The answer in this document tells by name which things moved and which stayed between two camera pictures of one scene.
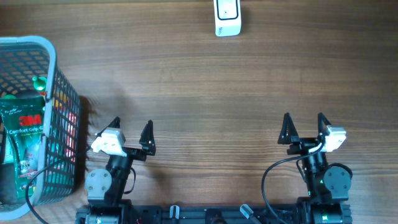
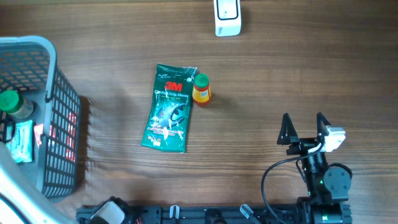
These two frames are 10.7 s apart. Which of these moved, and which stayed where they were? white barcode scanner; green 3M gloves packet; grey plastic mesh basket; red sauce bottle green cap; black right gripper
Moved: red sauce bottle green cap; green 3M gloves packet
Stayed: black right gripper; white barcode scanner; grey plastic mesh basket
